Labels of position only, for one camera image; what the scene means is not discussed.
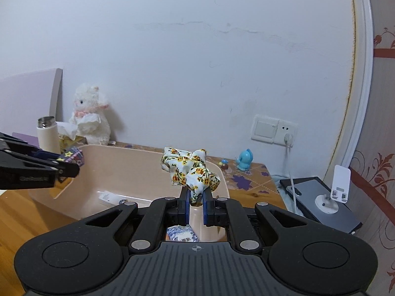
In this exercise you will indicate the dark laptop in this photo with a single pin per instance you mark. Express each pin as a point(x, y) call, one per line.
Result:
point(311, 191)

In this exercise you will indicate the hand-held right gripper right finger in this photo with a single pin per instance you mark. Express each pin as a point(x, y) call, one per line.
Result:
point(206, 209)

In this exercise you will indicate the yellow tissue box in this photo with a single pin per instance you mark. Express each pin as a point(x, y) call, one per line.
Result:
point(69, 140)

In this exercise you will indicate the blue toy figure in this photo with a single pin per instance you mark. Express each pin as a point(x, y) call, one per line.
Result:
point(244, 160)

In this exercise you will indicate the blue and white patterned packet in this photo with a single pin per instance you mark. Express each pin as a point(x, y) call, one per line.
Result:
point(182, 233)

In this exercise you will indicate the white wall switch socket panel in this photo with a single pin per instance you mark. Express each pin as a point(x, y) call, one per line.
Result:
point(265, 128)

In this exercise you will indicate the purple star-patterned packet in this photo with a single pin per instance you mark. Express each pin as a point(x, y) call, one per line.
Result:
point(73, 156)

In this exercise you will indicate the small mushroom figurine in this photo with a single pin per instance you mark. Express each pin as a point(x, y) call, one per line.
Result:
point(225, 165)

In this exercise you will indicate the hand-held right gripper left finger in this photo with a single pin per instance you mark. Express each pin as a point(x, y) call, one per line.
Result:
point(185, 206)

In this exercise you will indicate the floral fabric scrunchie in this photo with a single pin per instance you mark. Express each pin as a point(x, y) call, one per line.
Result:
point(188, 168)

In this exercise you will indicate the white plush toy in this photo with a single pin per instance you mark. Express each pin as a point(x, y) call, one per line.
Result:
point(89, 117)

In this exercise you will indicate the white phone stand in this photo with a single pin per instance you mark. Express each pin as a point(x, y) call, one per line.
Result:
point(341, 180)

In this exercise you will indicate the white thermos bottle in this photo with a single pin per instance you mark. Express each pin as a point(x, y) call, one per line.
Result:
point(47, 137)

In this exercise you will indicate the beige plastic basin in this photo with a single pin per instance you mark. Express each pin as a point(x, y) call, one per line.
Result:
point(123, 166)

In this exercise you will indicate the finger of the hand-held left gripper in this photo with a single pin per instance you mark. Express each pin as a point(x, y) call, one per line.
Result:
point(46, 169)
point(37, 153)

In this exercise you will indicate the pale purple headboard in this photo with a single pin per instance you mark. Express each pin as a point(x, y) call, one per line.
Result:
point(27, 104)

